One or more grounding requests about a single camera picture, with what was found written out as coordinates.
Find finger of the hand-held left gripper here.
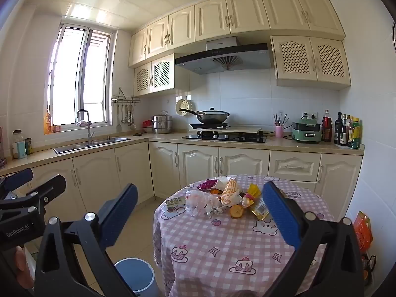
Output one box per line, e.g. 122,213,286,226
0,175,67,215
0,168,34,200

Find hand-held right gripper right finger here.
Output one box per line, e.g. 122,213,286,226
262,181,365,297

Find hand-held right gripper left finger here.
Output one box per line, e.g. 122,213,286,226
34,183,138,297

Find grey blue trash bin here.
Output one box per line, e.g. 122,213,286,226
114,257,159,297

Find person's left hand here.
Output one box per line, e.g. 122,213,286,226
13,247,35,291

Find yellow snack packet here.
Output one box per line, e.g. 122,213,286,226
251,199,271,221

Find glass jar teal label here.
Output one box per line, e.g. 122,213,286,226
12,130,27,159

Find yellow wrapper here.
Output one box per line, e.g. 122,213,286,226
241,183,262,208

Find green white small packet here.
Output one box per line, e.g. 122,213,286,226
165,197,186,209

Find orange white striped bag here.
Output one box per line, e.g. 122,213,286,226
220,179,243,207

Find steel kitchen sink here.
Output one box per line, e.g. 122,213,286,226
53,136,131,155

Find pink checkered tablecloth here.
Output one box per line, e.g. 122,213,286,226
153,175,336,297

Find small printed wrapper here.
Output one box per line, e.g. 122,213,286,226
208,206,228,219

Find white crumpled paper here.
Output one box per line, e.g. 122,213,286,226
213,176,237,191

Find steel kitchen faucet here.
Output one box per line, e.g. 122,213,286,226
76,110,95,144

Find clear plastic bag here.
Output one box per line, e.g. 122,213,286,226
185,189,222,218

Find magenta foil wrapper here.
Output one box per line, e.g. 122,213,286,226
197,181,219,192

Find orange plastic bag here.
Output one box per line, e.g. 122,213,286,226
353,211,374,254

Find cream base cabinets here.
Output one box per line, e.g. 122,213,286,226
0,141,363,223

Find green electric cooker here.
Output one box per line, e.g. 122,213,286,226
292,116,322,144

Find steel steamer pot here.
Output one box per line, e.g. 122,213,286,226
151,111,173,134

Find black glass cooktop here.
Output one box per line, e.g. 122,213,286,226
182,133,267,144

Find red brown sauce bottle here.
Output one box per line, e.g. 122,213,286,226
322,109,333,142

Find dark sauce bottle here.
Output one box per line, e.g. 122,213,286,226
334,112,342,144

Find dark bottle white label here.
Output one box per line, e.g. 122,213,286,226
340,114,348,146

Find green yellow bottle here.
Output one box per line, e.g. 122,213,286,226
351,118,362,149

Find sliding window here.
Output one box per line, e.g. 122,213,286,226
46,23,116,130

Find black gas burner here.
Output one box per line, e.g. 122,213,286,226
190,123,231,130

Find cream round colander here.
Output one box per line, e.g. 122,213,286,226
176,98,197,116

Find black wok with lid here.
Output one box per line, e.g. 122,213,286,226
182,108,231,124

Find cream lattice door cabinet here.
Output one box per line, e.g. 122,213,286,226
134,54,190,96
271,35,351,91

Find grey range hood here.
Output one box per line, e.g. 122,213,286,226
175,36,274,75

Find wall utensil rack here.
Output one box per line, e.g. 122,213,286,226
111,87,141,103

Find cream upper wall cabinets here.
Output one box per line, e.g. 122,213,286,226
128,0,345,69

